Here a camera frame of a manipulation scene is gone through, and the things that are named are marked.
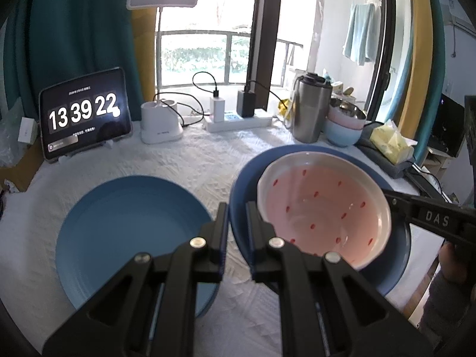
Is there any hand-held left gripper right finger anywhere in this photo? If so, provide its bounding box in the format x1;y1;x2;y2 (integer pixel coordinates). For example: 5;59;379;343
245;201;434;357

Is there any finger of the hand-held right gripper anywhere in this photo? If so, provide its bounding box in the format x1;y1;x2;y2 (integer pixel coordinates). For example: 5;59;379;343
382;189;421;227

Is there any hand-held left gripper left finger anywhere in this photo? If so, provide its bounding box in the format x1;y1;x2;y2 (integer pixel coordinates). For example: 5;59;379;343
42;203;228;357

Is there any dark blue bowl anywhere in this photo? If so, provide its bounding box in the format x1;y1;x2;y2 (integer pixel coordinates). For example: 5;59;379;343
228;145;411;298

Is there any pink dotted bowl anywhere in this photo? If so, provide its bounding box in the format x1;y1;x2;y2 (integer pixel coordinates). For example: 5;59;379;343
256;152;393;271

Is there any blue plate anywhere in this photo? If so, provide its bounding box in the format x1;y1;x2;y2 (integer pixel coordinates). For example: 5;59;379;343
55;175;220;318

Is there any person's right forearm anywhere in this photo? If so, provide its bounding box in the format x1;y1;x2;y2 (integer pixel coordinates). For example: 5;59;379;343
418;242;476;343

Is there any grey folded cloth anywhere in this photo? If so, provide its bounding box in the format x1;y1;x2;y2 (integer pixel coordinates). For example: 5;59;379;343
355;123;417;181

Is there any yellow tissue pack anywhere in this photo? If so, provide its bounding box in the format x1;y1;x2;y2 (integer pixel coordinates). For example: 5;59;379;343
369;119;417;165

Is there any black monitor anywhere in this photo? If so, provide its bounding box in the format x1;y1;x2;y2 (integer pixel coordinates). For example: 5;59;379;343
428;93;467;157

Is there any light blue bowl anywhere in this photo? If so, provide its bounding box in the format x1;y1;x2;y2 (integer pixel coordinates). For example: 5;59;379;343
323;119;363;147

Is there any pale pink bowl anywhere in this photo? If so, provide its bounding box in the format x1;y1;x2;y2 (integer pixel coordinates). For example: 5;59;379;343
327;106;366;131

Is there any white power strip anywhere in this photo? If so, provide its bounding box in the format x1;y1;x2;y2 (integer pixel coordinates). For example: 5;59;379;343
203;113;273;133

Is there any white desk lamp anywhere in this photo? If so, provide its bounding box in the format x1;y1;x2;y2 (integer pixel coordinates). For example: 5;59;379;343
126;0;199;144

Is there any white charger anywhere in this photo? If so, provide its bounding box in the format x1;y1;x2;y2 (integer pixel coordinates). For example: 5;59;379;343
209;97;226;123

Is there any yellow plastic bag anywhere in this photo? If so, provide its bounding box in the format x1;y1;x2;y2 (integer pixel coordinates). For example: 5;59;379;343
277;98;296;125

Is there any black charger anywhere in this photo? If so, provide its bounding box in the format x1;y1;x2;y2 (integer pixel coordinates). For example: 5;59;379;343
237;90;256;118

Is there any steel tumbler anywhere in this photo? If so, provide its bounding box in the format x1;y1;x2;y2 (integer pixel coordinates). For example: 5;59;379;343
291;72;333;144

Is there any teal curtain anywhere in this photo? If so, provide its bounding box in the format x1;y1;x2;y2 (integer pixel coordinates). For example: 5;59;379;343
413;0;447;164
0;0;145;134

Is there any white tablet stand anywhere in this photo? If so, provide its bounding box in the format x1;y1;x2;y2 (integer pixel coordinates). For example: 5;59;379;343
56;139;116;160

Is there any yellow curtain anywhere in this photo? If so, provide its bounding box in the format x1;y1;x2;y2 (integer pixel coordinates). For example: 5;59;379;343
394;0;434;142
128;0;164;101

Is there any tablet showing clock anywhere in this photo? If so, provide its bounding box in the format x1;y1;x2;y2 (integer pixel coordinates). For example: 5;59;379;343
39;67;134;162

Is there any hanging light blue towel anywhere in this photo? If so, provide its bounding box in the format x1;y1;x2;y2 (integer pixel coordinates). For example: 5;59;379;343
342;3;376;65

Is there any balcony railing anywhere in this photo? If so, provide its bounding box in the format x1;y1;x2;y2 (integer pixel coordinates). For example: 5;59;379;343
156;30;303;86

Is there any white air conditioner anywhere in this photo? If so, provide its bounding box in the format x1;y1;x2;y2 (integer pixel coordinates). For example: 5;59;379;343
444;0;476;34

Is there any cardboard box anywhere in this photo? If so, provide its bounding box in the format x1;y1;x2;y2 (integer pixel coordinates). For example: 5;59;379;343
0;137;45;192

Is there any small white box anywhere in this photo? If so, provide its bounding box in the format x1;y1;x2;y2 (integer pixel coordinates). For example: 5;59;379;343
18;117;40;144

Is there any black cable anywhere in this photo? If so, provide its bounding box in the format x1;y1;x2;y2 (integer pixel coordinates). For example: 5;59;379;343
192;71;220;98
409;164;443;194
243;80;291;120
154;92;209;127

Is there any dark door frame post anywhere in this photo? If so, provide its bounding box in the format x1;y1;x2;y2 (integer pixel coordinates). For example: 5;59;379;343
245;0;285;108
372;0;400;123

